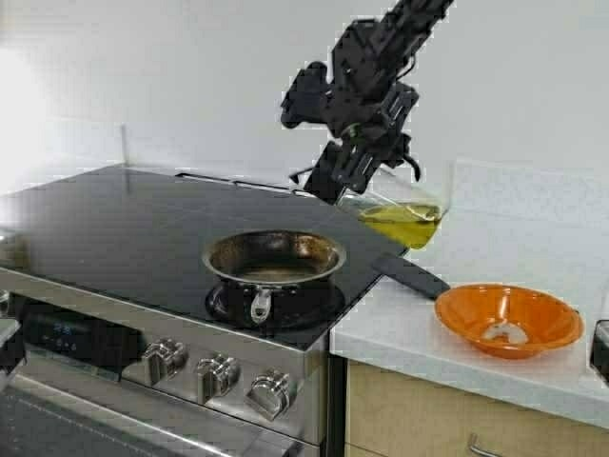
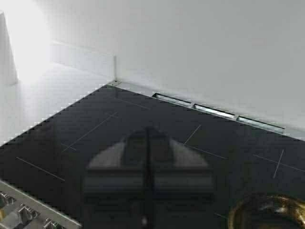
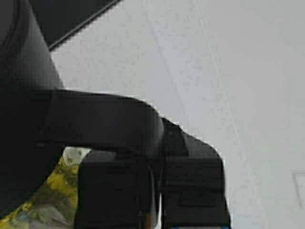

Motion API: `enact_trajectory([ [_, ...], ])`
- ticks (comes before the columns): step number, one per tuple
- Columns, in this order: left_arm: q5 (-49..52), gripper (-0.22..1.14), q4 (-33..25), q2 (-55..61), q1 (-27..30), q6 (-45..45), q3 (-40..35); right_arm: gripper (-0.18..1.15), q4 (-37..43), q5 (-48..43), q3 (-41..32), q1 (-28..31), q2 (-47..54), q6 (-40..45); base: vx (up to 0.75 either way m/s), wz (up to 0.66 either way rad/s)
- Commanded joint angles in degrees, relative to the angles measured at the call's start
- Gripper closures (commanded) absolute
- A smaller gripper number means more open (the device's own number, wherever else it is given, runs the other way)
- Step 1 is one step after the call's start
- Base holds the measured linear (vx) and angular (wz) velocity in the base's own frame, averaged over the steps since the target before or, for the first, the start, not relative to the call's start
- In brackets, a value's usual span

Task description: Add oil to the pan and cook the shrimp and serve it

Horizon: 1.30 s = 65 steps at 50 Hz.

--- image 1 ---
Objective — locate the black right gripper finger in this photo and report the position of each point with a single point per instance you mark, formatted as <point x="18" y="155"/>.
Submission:
<point x="320" y="182"/>

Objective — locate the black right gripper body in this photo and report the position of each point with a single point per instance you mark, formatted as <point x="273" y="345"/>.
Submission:
<point x="374" y="139"/>

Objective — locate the glass oil beaker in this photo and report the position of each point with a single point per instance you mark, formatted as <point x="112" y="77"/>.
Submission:
<point x="396" y="207"/>

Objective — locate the black spatula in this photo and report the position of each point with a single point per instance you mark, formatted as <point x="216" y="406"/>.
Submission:
<point x="410" y="275"/>

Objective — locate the dark steel frying pan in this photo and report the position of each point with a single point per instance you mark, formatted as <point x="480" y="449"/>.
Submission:
<point x="274" y="278"/>

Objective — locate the orange plastic bowl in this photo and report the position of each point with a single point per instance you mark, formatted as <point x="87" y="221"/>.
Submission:
<point x="467" y="311"/>

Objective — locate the raw shrimp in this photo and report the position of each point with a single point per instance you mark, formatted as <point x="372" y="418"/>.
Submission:
<point x="505" y="331"/>

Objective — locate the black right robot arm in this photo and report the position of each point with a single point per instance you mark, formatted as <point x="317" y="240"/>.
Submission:
<point x="361" y="99"/>

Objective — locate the black glass stove cooktop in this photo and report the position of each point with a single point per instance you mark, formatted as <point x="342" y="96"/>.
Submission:
<point x="140" y="237"/>

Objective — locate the right steel stove knob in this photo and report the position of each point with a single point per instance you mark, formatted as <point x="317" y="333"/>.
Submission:
<point x="270" y="394"/>

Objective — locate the steel stove knob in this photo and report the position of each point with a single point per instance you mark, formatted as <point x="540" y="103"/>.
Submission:
<point x="270" y="394"/>
<point x="215" y="376"/>
<point x="163" y="359"/>

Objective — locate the middle steel stove knob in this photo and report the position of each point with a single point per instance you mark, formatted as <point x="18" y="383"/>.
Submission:
<point x="215" y="376"/>

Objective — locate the left steel stove knob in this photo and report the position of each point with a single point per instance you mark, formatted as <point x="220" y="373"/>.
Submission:
<point x="163" y="359"/>

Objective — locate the wooden cabinet drawer front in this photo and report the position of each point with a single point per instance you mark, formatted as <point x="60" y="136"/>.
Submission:
<point x="390" y="414"/>

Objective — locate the stainless steel oven range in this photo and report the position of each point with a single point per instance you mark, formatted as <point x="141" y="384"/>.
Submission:
<point x="76" y="379"/>

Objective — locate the black device at right edge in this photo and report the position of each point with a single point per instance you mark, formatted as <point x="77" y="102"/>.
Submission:
<point x="599" y="358"/>

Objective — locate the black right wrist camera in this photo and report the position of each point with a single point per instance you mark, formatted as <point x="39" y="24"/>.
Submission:
<point x="306" y="97"/>

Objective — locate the steel drawer handle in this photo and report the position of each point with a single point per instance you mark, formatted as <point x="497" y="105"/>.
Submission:
<point x="475" y="448"/>

